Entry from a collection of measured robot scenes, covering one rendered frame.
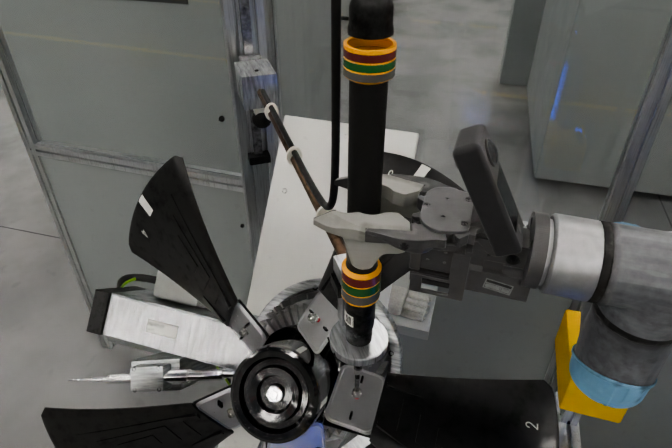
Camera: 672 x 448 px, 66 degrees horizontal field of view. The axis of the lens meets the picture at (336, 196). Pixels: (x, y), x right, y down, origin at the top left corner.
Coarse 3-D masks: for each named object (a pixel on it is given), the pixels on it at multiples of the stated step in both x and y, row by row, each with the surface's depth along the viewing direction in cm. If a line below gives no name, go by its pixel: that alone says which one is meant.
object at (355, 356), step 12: (336, 264) 60; (336, 276) 61; (336, 288) 60; (336, 324) 63; (336, 336) 62; (372, 336) 62; (384, 336) 62; (336, 348) 60; (348, 348) 60; (360, 348) 60; (372, 348) 60; (384, 348) 60; (348, 360) 59; (360, 360) 59; (372, 360) 59
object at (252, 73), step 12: (240, 60) 107; (252, 60) 107; (264, 60) 107; (240, 72) 101; (252, 72) 101; (264, 72) 101; (240, 84) 102; (252, 84) 101; (264, 84) 102; (276, 84) 102; (240, 96) 106; (252, 96) 102; (276, 96) 104; (252, 108) 104
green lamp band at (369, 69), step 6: (348, 66) 41; (354, 66) 41; (360, 66) 41; (366, 66) 40; (372, 66) 40; (378, 66) 40; (384, 66) 41; (390, 66) 41; (360, 72) 41; (366, 72) 41; (372, 72) 41; (378, 72) 41
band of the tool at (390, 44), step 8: (344, 40) 42; (352, 40) 43; (360, 40) 43; (368, 40) 44; (376, 40) 43; (384, 40) 43; (392, 40) 42; (344, 48) 41; (352, 48) 40; (360, 48) 44; (368, 48) 44; (376, 48) 44; (384, 48) 43; (392, 48) 40; (360, 64) 40; (368, 64) 40; (376, 64) 40; (352, 72) 41; (384, 72) 41
